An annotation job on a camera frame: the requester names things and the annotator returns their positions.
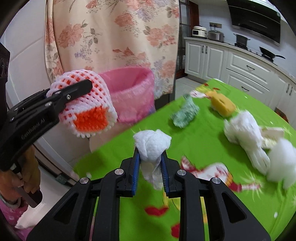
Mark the floral curtain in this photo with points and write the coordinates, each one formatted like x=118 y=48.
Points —
x=111 y=41

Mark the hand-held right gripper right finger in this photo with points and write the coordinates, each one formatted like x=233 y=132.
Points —
x=165 y=178

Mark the crumpled green paper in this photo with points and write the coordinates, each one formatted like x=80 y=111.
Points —
x=185 y=113

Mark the steel pressure cooker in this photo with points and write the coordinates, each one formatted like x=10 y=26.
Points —
x=216 y=36

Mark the grey kitchen countertop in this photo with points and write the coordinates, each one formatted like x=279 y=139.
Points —
x=222 y=44

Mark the pink foam fruit net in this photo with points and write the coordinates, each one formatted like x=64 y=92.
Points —
x=92 y=118

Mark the white tissue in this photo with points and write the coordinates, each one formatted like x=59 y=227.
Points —
x=151 y=143
x=242 y=128

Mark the small red floor bin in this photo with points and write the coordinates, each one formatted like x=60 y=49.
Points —
x=282 y=114

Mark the yellow sponge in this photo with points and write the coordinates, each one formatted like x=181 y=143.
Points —
x=223 y=104

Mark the person's left hand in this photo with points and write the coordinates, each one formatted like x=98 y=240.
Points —
x=31 y=166

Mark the grey wall outlet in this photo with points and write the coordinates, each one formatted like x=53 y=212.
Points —
x=215 y=24

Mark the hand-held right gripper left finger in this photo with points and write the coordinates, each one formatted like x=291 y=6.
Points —
x=136 y=176

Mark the black cooking pot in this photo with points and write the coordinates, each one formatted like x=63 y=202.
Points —
x=241 y=39

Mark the cream cardboard piece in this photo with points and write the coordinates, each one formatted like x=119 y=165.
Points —
x=272 y=136

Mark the black frying pan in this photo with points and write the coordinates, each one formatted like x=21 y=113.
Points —
x=268 y=53

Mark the green cartoon tablecloth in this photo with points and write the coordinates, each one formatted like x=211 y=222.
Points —
x=208 y=143

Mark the black range hood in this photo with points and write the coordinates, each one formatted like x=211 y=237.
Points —
x=254 y=20

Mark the white lower kitchen cabinets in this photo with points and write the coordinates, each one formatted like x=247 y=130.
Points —
x=231 y=67

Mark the person's pink patterned clothing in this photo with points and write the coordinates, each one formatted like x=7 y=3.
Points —
x=9 y=215

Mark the white rice cooker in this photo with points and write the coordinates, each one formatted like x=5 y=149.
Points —
x=199 y=32

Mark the dark wooden glass door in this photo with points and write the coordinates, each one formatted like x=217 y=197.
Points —
x=188 y=34

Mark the white paper piece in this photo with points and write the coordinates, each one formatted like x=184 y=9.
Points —
x=259 y=157

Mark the black gas stove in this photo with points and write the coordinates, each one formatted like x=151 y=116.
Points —
x=253 y=52

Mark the white foam block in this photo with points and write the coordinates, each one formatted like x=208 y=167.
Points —
x=281 y=160

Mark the trash bin with pink bag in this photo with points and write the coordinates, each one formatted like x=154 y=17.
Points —
x=129 y=102

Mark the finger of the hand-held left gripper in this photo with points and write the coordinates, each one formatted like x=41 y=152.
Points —
x=34 y=97
x=78 y=89

